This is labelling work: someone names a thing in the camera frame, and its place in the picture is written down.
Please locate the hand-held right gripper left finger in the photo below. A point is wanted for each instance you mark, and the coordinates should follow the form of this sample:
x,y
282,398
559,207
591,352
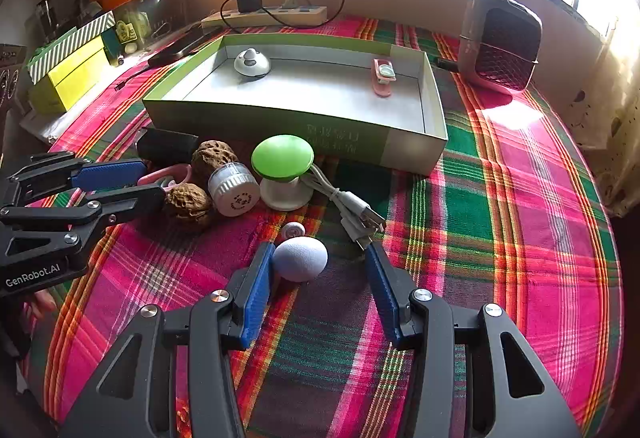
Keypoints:
x,y
255,293

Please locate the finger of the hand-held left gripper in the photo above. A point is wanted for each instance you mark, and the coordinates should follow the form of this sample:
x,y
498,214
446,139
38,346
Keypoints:
x,y
135,200
110,173

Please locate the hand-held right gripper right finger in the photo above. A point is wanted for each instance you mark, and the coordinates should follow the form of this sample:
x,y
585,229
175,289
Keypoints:
x,y
385,293

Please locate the pink oval holder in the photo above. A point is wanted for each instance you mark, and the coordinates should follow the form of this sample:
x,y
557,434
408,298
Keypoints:
x,y
175,171

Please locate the brown walnut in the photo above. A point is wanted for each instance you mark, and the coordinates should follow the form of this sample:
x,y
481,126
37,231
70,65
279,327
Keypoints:
x,y
187,208
210,158

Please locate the white egg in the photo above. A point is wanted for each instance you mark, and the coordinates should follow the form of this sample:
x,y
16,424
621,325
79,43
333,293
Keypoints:
x,y
300,258

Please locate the black rectangular box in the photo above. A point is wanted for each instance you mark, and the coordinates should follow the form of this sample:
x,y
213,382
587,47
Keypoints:
x,y
167,146

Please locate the small white round button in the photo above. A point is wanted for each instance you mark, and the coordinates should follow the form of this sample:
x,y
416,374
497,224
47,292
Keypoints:
x,y
292,230

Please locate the clear white small cap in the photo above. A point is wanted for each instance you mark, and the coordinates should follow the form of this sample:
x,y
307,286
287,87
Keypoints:
x,y
235,193

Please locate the green-rimmed cardboard box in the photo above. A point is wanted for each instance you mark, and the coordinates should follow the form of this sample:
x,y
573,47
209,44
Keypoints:
x,y
200,113

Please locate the yellow box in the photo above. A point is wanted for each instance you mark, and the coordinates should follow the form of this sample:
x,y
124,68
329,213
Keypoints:
x,y
75,78

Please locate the plaid tablecloth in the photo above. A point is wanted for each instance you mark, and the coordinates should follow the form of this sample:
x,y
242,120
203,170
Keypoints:
x,y
500,218

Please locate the green-white striped box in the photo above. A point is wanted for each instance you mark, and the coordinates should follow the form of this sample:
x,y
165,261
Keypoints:
x,y
65,43

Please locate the dark device with round knobs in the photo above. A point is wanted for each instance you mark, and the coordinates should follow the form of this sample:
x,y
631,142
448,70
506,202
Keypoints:
x,y
10,78

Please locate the green mushroom lamp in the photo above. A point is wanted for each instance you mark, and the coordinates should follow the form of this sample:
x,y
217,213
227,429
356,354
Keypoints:
x,y
280,156

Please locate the green labelled package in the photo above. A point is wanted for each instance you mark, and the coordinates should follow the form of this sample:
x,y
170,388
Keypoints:
x,y
125,32

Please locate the black smartphone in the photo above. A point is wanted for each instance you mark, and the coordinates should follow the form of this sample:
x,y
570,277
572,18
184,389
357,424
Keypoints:
x,y
180,49

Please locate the white panda-face gadget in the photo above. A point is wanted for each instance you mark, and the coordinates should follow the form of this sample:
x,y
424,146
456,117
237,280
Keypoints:
x,y
252,64

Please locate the pink clip with grey pad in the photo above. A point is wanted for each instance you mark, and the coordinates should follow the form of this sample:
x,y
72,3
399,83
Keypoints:
x,y
382,81

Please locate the beige power strip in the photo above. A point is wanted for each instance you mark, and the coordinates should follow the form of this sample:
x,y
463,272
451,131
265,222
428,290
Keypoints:
x,y
300,14

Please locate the beige plug adapter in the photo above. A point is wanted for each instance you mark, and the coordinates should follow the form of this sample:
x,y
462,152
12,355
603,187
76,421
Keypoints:
x,y
295,1

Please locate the small pinkish heater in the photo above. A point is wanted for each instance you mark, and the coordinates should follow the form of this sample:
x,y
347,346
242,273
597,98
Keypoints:
x,y
505,43

